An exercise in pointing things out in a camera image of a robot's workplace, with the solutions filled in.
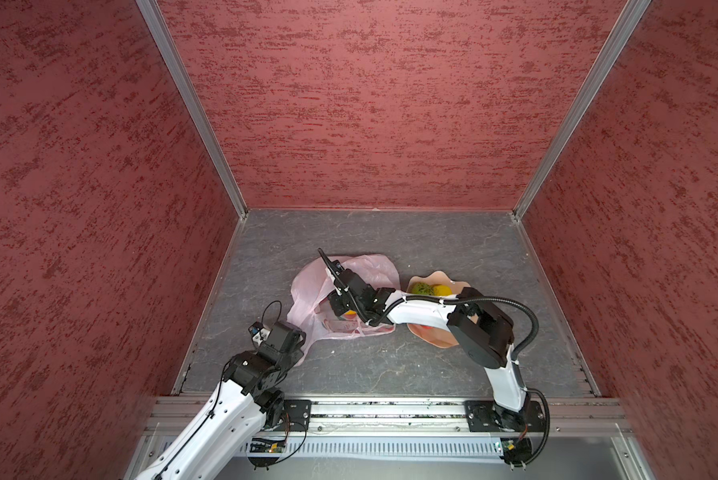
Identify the pink plastic bag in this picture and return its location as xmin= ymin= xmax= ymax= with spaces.
xmin=286 ymin=253 xmax=402 ymax=367

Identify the green fake fruit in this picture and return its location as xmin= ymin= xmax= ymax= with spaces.
xmin=409 ymin=282 xmax=436 ymax=296

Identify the yellow fake lemon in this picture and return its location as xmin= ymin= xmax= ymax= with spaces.
xmin=432 ymin=284 xmax=453 ymax=297

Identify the pink scalloped bowl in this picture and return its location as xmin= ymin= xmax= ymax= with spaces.
xmin=407 ymin=271 xmax=470 ymax=349

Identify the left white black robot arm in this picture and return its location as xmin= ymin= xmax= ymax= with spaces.
xmin=138 ymin=322 xmax=306 ymax=479

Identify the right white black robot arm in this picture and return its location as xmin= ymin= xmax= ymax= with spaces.
xmin=322 ymin=256 xmax=539 ymax=432

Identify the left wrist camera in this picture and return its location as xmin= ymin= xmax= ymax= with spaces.
xmin=248 ymin=322 xmax=270 ymax=348

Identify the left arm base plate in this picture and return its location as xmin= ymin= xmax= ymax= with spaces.
xmin=272 ymin=399 xmax=313 ymax=432

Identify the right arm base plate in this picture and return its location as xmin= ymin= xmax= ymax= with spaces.
xmin=464 ymin=400 xmax=547 ymax=433

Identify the right black corrugated cable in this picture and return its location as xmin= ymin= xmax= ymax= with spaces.
xmin=317 ymin=248 xmax=552 ymax=466

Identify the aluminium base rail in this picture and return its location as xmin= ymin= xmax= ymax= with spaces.
xmin=145 ymin=395 xmax=630 ymax=436

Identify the left aluminium corner post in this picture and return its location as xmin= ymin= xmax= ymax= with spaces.
xmin=136 ymin=0 xmax=249 ymax=221

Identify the aluminium corner post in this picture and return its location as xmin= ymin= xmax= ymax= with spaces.
xmin=136 ymin=0 xmax=249 ymax=221
xmin=512 ymin=0 xmax=651 ymax=223

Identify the right aluminium corner post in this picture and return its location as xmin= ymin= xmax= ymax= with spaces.
xmin=512 ymin=0 xmax=651 ymax=223

